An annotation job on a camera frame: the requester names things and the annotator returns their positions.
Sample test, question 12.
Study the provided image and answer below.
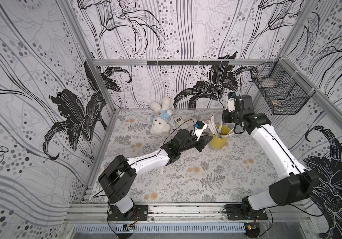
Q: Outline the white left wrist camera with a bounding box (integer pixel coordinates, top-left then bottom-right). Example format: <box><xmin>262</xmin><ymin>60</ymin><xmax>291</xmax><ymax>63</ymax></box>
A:
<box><xmin>194</xmin><ymin>120</ymin><xmax>208</xmax><ymax>141</ymax></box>

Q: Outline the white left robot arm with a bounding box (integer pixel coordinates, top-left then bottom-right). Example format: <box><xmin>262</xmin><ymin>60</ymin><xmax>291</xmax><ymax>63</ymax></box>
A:
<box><xmin>98</xmin><ymin>129</ymin><xmax>213</xmax><ymax>214</ymax></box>

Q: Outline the grey slotted cable duct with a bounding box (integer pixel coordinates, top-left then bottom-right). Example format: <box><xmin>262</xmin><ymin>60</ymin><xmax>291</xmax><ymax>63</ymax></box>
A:
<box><xmin>73</xmin><ymin>223</ymin><xmax>246</xmax><ymax>234</ymax></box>

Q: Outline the white remote with screen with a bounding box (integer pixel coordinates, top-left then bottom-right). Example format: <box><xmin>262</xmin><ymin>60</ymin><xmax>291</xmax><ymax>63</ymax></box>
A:
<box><xmin>174</xmin><ymin>117</ymin><xmax>185</xmax><ymax>126</ymax></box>

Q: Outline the white remote control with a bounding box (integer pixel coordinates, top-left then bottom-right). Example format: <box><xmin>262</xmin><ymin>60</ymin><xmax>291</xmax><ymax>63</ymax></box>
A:
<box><xmin>168</xmin><ymin>116</ymin><xmax>178</xmax><ymax>135</ymax></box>

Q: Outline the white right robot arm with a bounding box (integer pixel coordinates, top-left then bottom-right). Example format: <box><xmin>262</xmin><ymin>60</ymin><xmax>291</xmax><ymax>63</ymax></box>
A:
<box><xmin>222</xmin><ymin>93</ymin><xmax>319</xmax><ymax>211</ymax></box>

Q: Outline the yellow plastic cup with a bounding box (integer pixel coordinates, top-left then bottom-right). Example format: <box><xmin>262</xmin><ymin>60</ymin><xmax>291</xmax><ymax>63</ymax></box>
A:
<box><xmin>209</xmin><ymin>125</ymin><xmax>230</xmax><ymax>150</ymax></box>

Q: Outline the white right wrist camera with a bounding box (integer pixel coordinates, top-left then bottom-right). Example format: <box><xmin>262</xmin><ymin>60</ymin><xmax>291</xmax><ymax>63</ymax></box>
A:
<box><xmin>226</xmin><ymin>92</ymin><xmax>236</xmax><ymax>112</ymax></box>

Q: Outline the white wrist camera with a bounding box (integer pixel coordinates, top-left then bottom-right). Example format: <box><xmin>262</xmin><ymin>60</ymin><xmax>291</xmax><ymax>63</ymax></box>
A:
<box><xmin>226</xmin><ymin>92</ymin><xmax>236</xmax><ymax>112</ymax></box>
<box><xmin>194</xmin><ymin>120</ymin><xmax>208</xmax><ymax>141</ymax></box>

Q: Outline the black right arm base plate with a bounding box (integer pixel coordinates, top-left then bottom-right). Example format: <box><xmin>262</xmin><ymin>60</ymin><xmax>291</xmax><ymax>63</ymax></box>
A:
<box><xmin>222</xmin><ymin>204</ymin><xmax>268</xmax><ymax>222</ymax></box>

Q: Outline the black wire basket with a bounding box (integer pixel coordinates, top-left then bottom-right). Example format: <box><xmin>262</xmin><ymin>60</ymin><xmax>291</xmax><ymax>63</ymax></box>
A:
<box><xmin>250</xmin><ymin>62</ymin><xmax>314</xmax><ymax>115</ymax></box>

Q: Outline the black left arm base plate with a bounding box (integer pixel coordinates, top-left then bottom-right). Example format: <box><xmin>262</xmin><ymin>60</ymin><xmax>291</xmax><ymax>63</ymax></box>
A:
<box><xmin>107</xmin><ymin>204</ymin><xmax>149</xmax><ymax>222</ymax></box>

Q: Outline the white teddy bear blue shirt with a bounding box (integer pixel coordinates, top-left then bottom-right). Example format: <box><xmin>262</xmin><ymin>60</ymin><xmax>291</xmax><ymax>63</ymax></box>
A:
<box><xmin>149</xmin><ymin>96</ymin><xmax>172</xmax><ymax>134</ymax></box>

